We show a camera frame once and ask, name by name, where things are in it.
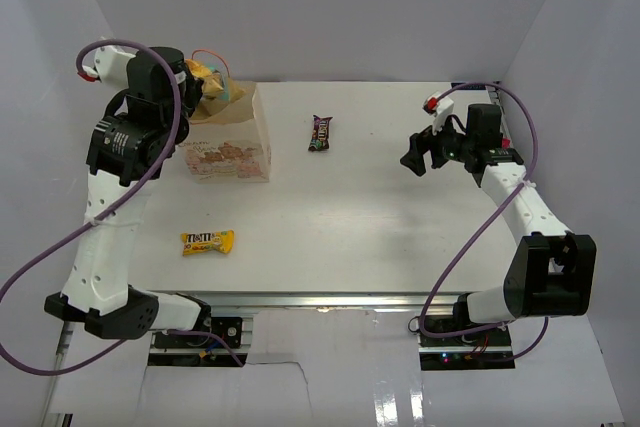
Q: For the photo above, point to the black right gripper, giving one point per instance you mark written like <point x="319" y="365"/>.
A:
<point x="420" y="143"/>

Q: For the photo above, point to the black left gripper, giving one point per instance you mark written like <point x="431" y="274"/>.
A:
<point x="194" y="93"/>

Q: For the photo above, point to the tan popcorn chips bag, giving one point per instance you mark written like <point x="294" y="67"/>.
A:
<point x="218" y="90"/>

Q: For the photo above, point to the yellow M&M's packet face-up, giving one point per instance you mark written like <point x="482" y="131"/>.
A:
<point x="195" y="243"/>

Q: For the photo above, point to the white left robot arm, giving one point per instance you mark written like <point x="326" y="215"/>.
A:
<point x="140" y="128"/>

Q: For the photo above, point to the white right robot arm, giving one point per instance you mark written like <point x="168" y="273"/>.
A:
<point x="551" y="273"/>

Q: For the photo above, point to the cream bear paper bag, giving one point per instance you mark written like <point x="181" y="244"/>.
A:
<point x="233" y="145"/>

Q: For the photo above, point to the brown M&M's packet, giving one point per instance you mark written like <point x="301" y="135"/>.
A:
<point x="320" y="134"/>

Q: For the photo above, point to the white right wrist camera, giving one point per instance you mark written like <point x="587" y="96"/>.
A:
<point x="440" y="107"/>

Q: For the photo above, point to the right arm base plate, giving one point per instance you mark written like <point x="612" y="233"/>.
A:
<point x="475" y="343"/>

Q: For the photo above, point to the aluminium table frame rail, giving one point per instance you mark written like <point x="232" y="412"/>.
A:
<point x="313" y="300"/>

